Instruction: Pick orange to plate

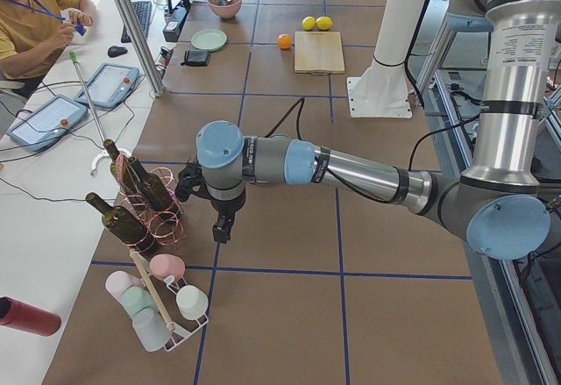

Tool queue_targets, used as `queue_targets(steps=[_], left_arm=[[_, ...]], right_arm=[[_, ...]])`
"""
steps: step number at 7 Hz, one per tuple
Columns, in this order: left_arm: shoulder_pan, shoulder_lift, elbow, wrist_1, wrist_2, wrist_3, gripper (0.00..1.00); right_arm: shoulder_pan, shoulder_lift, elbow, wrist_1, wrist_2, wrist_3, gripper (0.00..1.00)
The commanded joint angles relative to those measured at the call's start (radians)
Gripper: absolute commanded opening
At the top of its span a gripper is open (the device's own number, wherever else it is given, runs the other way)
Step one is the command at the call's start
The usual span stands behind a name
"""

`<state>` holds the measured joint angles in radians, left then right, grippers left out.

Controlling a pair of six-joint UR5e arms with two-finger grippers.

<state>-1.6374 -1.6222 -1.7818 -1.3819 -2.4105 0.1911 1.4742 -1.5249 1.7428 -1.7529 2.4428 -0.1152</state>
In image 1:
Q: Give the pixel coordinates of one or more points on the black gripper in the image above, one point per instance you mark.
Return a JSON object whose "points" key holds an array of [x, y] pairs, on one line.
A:
{"points": [[226, 206]]}

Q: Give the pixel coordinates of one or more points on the metal rod green tip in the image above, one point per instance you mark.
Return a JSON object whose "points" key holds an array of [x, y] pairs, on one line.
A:
{"points": [[85, 90]]}

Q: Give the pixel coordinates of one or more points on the red thermos bottle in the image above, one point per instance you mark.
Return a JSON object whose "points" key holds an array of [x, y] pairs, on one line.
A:
{"points": [[27, 318]]}

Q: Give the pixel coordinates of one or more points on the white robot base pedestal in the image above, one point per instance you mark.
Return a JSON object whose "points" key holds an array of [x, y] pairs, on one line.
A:
{"points": [[382, 91]]}

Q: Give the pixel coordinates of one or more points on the light blue grey cup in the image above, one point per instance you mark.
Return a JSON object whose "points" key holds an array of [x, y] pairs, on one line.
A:
{"points": [[151, 329]]}

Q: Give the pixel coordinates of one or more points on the pale pink cup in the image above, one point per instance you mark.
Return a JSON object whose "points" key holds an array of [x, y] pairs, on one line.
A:
{"points": [[119, 281]]}

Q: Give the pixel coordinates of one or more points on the mint green cup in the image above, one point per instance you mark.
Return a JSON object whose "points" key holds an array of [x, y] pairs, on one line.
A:
{"points": [[135, 299]]}

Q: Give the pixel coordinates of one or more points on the dark green wine bottle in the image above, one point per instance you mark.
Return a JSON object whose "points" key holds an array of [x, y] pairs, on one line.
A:
{"points": [[124, 225]]}

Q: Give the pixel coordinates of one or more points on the copper wire bottle rack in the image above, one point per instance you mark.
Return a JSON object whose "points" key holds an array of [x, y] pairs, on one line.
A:
{"points": [[167, 231]]}

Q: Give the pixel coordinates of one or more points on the white cup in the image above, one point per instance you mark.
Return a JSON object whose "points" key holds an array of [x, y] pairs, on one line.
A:
{"points": [[192, 302]]}

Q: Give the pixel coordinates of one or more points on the person in yellow shirt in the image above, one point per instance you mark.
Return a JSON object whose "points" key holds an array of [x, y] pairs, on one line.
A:
{"points": [[34, 33]]}

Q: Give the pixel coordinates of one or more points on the light green plate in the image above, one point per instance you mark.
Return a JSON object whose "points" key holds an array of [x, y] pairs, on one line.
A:
{"points": [[210, 40]]}

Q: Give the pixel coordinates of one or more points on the white wire cup rack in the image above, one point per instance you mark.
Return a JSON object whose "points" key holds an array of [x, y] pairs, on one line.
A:
{"points": [[180, 334]]}

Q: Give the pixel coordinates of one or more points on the white hook bracket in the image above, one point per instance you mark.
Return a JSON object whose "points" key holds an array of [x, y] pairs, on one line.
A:
{"points": [[104, 155]]}

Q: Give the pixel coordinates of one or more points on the teach pendant tablet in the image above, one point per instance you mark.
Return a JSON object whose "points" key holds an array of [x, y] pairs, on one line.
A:
{"points": [[48, 123], [110, 85]]}

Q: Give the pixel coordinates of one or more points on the yellow lemon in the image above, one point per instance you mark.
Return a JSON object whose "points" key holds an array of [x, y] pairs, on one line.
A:
{"points": [[324, 23], [308, 23]]}

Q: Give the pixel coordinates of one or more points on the pink bowl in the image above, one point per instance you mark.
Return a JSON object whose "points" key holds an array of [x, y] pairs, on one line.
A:
{"points": [[225, 10]]}

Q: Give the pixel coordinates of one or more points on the black computer mouse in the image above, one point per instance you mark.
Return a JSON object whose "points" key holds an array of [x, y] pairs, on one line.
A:
{"points": [[115, 51]]}

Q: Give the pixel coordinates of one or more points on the aluminium frame post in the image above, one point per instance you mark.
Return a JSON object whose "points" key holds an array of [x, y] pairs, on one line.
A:
{"points": [[138, 39]]}

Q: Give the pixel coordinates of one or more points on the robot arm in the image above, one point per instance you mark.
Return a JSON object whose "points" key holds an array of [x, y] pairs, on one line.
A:
{"points": [[493, 205]]}

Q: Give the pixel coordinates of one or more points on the bamboo cutting board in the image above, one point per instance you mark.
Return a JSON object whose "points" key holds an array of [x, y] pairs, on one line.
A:
{"points": [[319, 53]]}

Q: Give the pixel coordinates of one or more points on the dark grey folded cloth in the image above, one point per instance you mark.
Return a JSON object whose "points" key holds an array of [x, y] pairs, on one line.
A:
{"points": [[196, 58]]}

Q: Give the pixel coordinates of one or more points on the orange fruit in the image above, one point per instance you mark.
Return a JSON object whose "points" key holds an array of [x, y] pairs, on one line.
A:
{"points": [[284, 41]]}

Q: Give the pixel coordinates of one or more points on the wooden rack handle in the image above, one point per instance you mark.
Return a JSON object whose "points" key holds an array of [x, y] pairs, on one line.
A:
{"points": [[142, 266]]}

